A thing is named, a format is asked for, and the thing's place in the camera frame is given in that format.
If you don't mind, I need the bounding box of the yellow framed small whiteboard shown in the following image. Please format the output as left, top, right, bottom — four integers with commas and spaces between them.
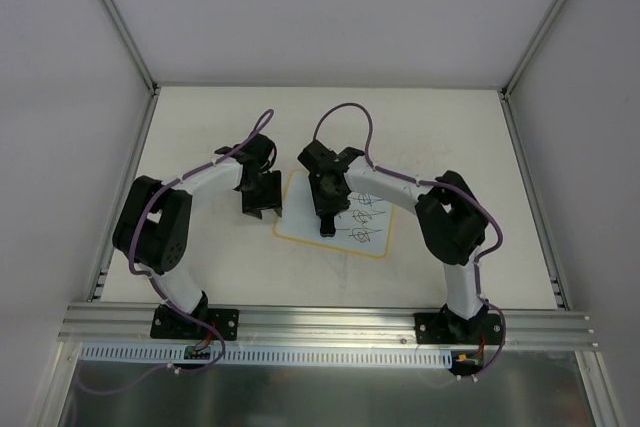
274, 170, 394, 259

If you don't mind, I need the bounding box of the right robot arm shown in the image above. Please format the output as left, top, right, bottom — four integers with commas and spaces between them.
298, 140, 492, 344

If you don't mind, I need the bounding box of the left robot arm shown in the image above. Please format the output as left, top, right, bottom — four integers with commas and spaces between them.
112, 134, 282, 340

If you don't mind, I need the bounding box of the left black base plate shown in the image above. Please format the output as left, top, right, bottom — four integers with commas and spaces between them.
150, 304, 240, 341

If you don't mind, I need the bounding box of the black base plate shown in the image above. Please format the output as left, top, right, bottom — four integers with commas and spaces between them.
150, 304, 240, 341
413, 312, 504, 346

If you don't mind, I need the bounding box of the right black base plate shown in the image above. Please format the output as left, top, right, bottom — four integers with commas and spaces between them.
413, 312, 504, 346

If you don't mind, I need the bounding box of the aluminium mounting rail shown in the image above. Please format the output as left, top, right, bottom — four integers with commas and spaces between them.
57, 302, 600, 351

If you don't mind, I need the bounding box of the white slotted cable duct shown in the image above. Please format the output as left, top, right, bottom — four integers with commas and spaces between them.
79, 343, 453, 369

